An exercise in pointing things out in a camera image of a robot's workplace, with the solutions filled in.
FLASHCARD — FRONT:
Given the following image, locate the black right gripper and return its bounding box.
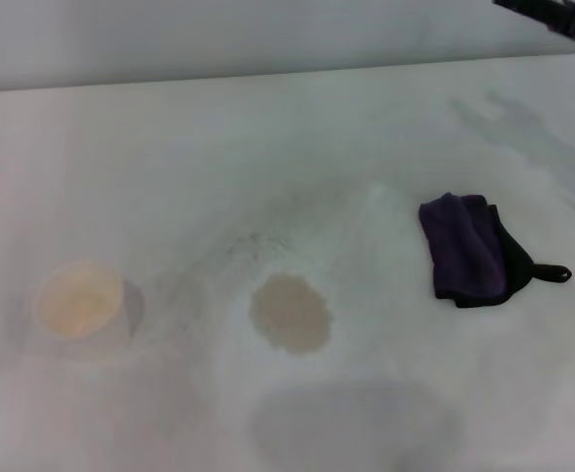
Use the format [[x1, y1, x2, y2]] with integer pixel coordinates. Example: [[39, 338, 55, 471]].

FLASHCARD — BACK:
[[491, 0, 575, 51]]

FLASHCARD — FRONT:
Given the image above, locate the purple and black rag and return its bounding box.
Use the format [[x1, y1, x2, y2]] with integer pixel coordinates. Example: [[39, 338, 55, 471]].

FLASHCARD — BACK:
[[418, 192, 573, 310]]

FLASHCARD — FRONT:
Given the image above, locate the white paper cup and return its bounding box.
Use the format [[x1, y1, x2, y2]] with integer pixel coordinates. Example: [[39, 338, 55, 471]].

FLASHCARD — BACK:
[[32, 261, 147, 346]]

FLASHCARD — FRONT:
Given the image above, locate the brown water stain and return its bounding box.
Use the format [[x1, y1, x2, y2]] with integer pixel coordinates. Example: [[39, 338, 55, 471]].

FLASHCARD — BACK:
[[248, 272, 334, 356]]

